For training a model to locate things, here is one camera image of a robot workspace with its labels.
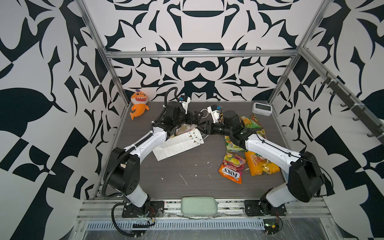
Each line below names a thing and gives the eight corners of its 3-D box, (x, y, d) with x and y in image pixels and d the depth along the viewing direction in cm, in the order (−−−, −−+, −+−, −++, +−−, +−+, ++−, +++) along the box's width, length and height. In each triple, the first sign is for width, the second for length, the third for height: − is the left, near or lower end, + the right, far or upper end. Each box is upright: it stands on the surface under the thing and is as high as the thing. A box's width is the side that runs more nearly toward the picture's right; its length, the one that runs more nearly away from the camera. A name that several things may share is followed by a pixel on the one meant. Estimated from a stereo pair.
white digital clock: (252, 114, 116) (254, 110, 112) (252, 106, 121) (254, 102, 118) (270, 117, 114) (272, 113, 110) (269, 109, 119) (271, 105, 116)
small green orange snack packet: (245, 133, 107) (247, 128, 102) (239, 121, 113) (241, 116, 109) (259, 130, 108) (262, 125, 104) (252, 118, 115) (255, 113, 110)
